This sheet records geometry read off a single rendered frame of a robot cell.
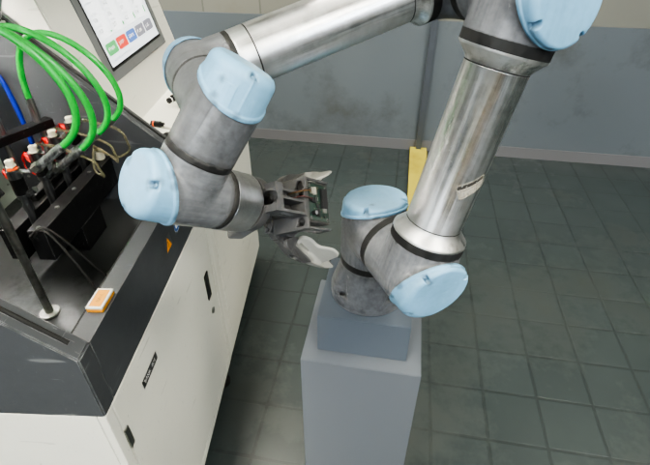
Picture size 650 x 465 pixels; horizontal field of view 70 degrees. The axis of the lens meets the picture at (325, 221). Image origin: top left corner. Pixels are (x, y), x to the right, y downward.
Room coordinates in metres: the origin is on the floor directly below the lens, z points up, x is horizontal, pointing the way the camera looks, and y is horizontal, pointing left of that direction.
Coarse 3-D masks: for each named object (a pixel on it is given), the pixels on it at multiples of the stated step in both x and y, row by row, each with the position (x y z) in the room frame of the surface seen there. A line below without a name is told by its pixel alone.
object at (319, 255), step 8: (304, 240) 0.53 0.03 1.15; (312, 240) 0.53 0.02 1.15; (304, 248) 0.53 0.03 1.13; (312, 248) 0.53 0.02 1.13; (320, 248) 0.53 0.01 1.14; (328, 248) 0.52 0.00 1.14; (312, 256) 0.53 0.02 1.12; (320, 256) 0.53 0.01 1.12; (328, 256) 0.53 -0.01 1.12; (336, 256) 0.52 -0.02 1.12; (312, 264) 0.53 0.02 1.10; (320, 264) 0.54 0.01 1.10; (328, 264) 0.55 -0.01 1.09
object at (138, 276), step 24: (144, 240) 0.79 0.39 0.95; (120, 264) 0.71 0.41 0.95; (144, 264) 0.75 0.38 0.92; (168, 264) 0.85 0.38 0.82; (120, 288) 0.64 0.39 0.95; (144, 288) 0.72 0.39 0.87; (96, 312) 0.58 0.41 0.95; (120, 312) 0.61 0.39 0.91; (144, 312) 0.69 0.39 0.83; (96, 336) 0.53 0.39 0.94; (120, 336) 0.59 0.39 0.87; (120, 360) 0.56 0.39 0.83; (120, 384) 0.54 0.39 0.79
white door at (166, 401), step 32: (192, 256) 1.00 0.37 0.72; (192, 288) 0.96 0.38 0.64; (160, 320) 0.74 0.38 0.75; (192, 320) 0.91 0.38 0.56; (160, 352) 0.70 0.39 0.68; (192, 352) 0.86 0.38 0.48; (224, 352) 1.10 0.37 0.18; (128, 384) 0.56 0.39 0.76; (160, 384) 0.66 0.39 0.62; (192, 384) 0.81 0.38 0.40; (128, 416) 0.52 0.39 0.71; (160, 416) 0.62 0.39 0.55; (192, 416) 0.76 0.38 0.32; (160, 448) 0.58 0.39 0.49; (192, 448) 0.71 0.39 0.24
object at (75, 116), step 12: (12, 36) 0.82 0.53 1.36; (24, 48) 0.82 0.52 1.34; (36, 60) 0.82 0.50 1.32; (48, 72) 0.81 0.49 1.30; (60, 84) 0.81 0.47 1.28; (72, 96) 0.82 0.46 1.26; (72, 108) 0.81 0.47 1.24; (72, 120) 0.82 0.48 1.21; (72, 132) 0.81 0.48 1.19; (60, 144) 0.82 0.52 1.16
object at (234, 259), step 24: (24, 0) 1.18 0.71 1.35; (48, 0) 1.23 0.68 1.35; (24, 24) 1.18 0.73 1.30; (48, 24) 1.19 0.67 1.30; (72, 24) 1.27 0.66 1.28; (48, 48) 1.18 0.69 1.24; (72, 48) 1.22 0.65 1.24; (96, 72) 1.27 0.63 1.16; (144, 72) 1.53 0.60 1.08; (144, 96) 1.46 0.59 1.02; (240, 168) 1.66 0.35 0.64; (216, 240) 1.22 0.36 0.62; (240, 240) 1.51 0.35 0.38; (216, 264) 1.18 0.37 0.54; (240, 264) 1.46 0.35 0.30; (240, 288) 1.41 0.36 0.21; (240, 312) 1.37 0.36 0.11
